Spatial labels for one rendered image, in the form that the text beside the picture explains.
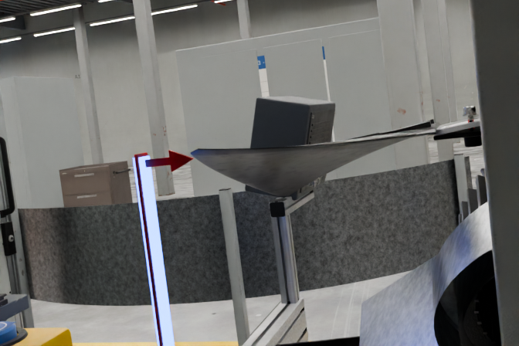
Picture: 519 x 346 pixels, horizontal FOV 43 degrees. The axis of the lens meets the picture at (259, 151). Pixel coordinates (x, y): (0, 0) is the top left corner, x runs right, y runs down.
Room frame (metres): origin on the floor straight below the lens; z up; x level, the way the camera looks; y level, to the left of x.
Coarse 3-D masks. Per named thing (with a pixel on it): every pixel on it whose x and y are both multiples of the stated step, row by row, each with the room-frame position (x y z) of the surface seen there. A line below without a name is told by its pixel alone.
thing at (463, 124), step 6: (462, 120) 0.65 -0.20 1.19; (474, 120) 0.62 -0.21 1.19; (444, 126) 0.65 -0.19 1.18; (450, 126) 0.62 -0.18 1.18; (456, 126) 0.57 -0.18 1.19; (462, 126) 0.57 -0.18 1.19; (468, 126) 0.57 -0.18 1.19; (474, 126) 0.57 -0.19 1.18; (438, 132) 0.58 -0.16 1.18; (444, 132) 0.57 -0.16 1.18
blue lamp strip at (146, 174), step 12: (144, 156) 0.72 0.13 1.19; (144, 168) 0.71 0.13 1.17; (144, 180) 0.71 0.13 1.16; (144, 192) 0.71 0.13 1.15; (144, 204) 0.71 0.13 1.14; (156, 216) 0.72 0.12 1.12; (156, 228) 0.72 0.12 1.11; (156, 240) 0.72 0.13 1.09; (156, 252) 0.71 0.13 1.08; (156, 264) 0.71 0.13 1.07; (156, 276) 0.71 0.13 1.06; (156, 288) 0.71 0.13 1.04; (168, 312) 0.72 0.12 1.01; (168, 324) 0.72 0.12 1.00; (168, 336) 0.72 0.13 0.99
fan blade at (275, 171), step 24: (432, 120) 0.65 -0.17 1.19; (312, 144) 0.59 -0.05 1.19; (336, 144) 0.58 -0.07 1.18; (360, 144) 0.64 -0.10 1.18; (384, 144) 0.68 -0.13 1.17; (216, 168) 0.67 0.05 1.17; (240, 168) 0.68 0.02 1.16; (264, 168) 0.69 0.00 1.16; (288, 168) 0.71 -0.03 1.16; (312, 168) 0.73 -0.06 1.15; (336, 168) 0.75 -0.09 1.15; (288, 192) 0.79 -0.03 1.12
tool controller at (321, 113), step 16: (256, 112) 1.28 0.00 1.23; (272, 112) 1.27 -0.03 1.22; (288, 112) 1.26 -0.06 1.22; (304, 112) 1.25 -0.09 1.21; (320, 112) 1.32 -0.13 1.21; (256, 128) 1.28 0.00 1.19; (272, 128) 1.27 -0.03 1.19; (288, 128) 1.26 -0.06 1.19; (304, 128) 1.25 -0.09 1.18; (320, 128) 1.34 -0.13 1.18; (256, 144) 1.28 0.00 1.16; (272, 144) 1.27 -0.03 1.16; (288, 144) 1.26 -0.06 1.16; (304, 144) 1.25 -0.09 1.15; (256, 192) 1.28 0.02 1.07; (304, 192) 1.31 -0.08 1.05
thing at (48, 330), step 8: (16, 328) 0.51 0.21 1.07; (24, 328) 0.51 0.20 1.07; (32, 328) 0.51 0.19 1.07; (40, 328) 0.50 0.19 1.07; (48, 328) 0.50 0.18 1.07; (56, 328) 0.50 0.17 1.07; (64, 328) 0.50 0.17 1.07; (24, 336) 0.48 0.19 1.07; (32, 336) 0.49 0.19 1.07; (40, 336) 0.48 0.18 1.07; (48, 336) 0.48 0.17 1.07; (56, 336) 0.49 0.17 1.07; (64, 336) 0.49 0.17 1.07; (0, 344) 0.47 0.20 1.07; (8, 344) 0.47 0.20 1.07; (16, 344) 0.47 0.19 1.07; (24, 344) 0.47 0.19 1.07; (32, 344) 0.47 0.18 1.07; (40, 344) 0.47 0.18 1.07; (48, 344) 0.47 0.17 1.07; (56, 344) 0.48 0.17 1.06; (64, 344) 0.49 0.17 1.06; (72, 344) 0.50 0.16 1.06
